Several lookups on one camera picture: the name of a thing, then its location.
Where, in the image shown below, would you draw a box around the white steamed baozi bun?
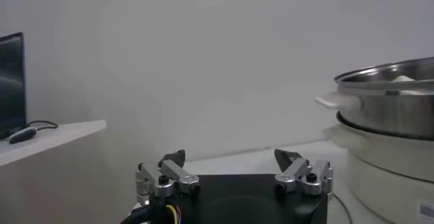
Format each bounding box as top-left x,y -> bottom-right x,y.
389,75 -> 416,83

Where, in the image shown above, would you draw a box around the white side table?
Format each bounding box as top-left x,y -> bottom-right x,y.
0,119 -> 108,167

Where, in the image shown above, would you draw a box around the coloured gripper wires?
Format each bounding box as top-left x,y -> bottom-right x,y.
165,204 -> 183,224

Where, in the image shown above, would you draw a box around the white electric cooker base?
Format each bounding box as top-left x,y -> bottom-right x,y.
321,123 -> 434,224

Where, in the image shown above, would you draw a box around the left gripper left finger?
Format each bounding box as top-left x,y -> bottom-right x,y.
135,149 -> 201,206

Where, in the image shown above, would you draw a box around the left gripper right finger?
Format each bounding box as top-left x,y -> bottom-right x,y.
273,148 -> 335,198

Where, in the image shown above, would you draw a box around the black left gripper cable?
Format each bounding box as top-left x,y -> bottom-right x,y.
119,204 -> 152,224

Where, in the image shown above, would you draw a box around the small black device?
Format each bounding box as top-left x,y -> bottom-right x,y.
9,126 -> 37,145

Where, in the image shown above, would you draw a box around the stainless steel steamer basket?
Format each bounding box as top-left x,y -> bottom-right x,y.
314,56 -> 434,141

